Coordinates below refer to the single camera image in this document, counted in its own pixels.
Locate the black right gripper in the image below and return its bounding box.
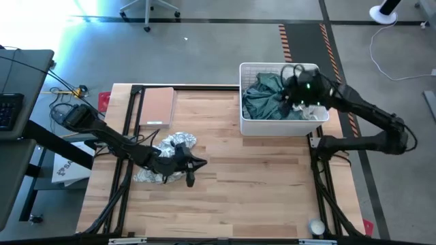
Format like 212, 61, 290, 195
277, 69, 330, 116

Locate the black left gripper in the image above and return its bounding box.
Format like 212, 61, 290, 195
153, 154, 208, 189

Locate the dark green floral print shirt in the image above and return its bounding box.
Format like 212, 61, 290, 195
242, 72, 307, 120

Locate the blue-grey checked garment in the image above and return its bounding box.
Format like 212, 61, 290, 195
292, 103, 326, 121

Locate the light geometric patterned shirt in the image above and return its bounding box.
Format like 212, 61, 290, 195
132, 131, 198, 184

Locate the white plastic laundry basket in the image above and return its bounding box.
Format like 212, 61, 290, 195
238, 62, 330, 137

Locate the tan flat board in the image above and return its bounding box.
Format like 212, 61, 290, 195
138, 86, 176, 129

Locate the red corner clamp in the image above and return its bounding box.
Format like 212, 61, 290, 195
362, 218, 375, 237
97, 91, 112, 114

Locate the white printed cardboard box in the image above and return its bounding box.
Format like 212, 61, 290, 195
50, 141, 97, 188

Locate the white standing fan base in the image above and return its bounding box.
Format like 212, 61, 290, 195
369, 0, 403, 26

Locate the black desk support beam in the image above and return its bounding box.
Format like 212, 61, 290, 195
22, 118, 95, 170

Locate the yellow clamp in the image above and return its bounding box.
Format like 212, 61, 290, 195
69, 86, 85, 100

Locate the grey metal stand foot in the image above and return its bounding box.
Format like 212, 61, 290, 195
422, 90, 436, 124

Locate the grey office chair base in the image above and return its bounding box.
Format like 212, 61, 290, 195
119, 0, 181, 33

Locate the black keyboard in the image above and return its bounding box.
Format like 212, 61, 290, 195
0, 93, 25, 132

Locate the grey side desk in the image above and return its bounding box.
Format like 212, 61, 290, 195
0, 49, 56, 233

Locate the black looped gripper cable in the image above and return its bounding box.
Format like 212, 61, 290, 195
279, 63, 309, 86

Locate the black cable bundle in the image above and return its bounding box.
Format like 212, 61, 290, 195
83, 159, 136, 235
310, 158, 360, 236

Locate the black aluminium table frame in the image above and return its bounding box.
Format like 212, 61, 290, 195
80, 84, 364, 239

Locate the silver frame bracket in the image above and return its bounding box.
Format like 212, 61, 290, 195
108, 237, 148, 245
298, 239, 338, 245

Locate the white power cable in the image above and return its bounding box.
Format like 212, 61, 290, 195
369, 13, 436, 82

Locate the black loose cable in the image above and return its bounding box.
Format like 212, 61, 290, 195
0, 54, 106, 118

